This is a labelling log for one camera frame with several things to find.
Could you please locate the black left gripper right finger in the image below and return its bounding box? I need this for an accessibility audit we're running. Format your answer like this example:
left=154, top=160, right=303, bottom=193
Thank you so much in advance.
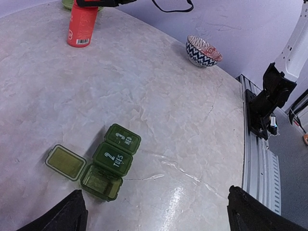
left=227, top=185, right=307, bottom=231

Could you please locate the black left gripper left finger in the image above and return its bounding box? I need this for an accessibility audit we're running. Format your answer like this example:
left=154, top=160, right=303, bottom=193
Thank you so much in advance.
left=19, top=190, right=88, bottom=231

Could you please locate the green pill organizer box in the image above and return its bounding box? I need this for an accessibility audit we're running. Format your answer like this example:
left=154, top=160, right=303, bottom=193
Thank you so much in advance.
left=45, top=124, right=141, bottom=202

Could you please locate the orange pill bottle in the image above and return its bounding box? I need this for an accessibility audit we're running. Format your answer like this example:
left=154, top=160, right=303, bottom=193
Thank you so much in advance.
left=67, top=0, right=98, bottom=48

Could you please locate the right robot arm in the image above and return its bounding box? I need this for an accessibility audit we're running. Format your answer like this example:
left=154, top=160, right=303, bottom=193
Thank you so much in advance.
left=79, top=0, right=301, bottom=82

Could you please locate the green plate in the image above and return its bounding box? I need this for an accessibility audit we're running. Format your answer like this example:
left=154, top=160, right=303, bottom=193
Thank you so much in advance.
left=61, top=0, right=104, bottom=12

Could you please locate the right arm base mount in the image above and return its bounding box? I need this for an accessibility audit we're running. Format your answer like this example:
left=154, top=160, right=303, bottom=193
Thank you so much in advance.
left=245, top=63, right=296, bottom=140

